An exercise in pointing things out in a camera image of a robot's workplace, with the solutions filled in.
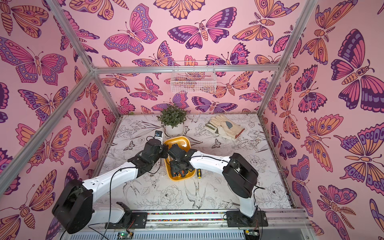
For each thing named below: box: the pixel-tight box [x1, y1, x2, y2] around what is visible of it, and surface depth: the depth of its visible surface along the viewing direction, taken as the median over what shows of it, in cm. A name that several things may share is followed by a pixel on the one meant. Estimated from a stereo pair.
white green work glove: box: [204, 121, 236, 139], surface depth 111 cm
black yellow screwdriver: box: [197, 168, 202, 179], surface depth 89 cm
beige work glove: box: [210, 114, 245, 139], surface depth 114 cm
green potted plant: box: [157, 103, 188, 129], surface depth 94 cm
